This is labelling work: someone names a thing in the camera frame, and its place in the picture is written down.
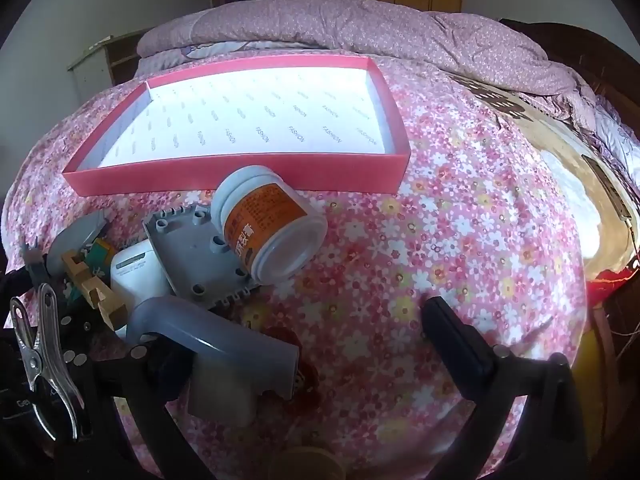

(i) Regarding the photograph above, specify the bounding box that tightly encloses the blue curved plastic holder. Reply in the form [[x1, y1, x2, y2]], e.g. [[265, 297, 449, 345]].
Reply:
[[129, 296, 301, 401]]

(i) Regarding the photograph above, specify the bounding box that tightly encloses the metal spring clip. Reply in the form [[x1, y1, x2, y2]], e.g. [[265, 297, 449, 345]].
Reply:
[[10, 282, 86, 441]]

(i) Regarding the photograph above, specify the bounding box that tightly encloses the green printed lighter pack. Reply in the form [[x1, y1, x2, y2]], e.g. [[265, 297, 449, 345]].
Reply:
[[70, 240, 117, 301]]

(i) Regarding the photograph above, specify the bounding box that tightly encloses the beige wooden notched piece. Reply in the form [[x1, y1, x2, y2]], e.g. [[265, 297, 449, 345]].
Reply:
[[61, 250, 127, 331]]

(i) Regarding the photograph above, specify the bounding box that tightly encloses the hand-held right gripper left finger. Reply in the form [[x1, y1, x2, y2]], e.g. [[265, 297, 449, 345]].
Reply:
[[65, 342, 216, 480]]

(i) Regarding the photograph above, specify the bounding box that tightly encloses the lavender ruffled pillow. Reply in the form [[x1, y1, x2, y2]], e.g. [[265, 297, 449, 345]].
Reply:
[[570, 75, 640, 186]]

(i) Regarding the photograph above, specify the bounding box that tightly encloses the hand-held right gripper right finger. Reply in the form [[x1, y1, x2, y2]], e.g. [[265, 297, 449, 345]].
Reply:
[[420, 296, 591, 480]]

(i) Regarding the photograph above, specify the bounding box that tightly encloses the pink floral bedsheet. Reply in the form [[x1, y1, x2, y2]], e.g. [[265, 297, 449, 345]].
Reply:
[[0, 52, 591, 480]]

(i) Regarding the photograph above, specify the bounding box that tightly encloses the red cloth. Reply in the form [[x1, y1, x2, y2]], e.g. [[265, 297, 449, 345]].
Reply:
[[585, 267, 640, 306]]

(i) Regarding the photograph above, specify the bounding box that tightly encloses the white jar with orange label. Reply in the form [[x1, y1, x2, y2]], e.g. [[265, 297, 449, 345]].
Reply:
[[211, 166, 329, 285]]

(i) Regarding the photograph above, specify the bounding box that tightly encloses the white plug adapter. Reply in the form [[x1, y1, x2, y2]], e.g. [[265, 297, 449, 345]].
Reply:
[[187, 355, 261, 428]]

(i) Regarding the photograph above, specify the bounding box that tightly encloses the cartoon print blanket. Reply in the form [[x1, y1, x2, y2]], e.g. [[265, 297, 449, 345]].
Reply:
[[137, 40, 281, 78]]

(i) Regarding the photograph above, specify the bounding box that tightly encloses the golden satin pillow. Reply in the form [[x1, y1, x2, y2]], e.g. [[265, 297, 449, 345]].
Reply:
[[450, 72, 640, 281]]

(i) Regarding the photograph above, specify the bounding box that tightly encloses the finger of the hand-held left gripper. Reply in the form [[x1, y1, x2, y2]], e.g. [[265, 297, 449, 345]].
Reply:
[[50, 307, 113, 353]]

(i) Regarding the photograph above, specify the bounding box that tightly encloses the pale wooden nightstand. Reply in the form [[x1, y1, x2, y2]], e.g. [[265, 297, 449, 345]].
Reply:
[[67, 30, 156, 106]]

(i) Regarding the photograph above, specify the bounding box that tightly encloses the round wooden disc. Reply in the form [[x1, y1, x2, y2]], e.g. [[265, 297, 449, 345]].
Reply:
[[267, 447, 346, 480]]

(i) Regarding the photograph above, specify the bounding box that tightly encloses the light blue oval case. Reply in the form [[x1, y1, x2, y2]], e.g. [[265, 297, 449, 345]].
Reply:
[[46, 210, 108, 277]]

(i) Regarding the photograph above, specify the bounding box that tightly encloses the red toy figure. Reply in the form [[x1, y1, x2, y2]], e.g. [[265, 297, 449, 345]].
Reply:
[[260, 327, 321, 401]]

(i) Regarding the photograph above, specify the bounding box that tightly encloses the pink dotted quilt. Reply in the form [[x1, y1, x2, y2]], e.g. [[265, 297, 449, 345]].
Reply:
[[136, 0, 601, 126]]

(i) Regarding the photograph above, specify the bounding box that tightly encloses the dark wooden headboard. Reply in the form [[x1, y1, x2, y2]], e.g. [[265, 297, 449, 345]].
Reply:
[[500, 19, 640, 126]]

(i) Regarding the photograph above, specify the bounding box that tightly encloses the red cardboard box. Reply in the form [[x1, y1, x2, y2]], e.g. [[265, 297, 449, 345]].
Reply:
[[62, 54, 412, 197]]

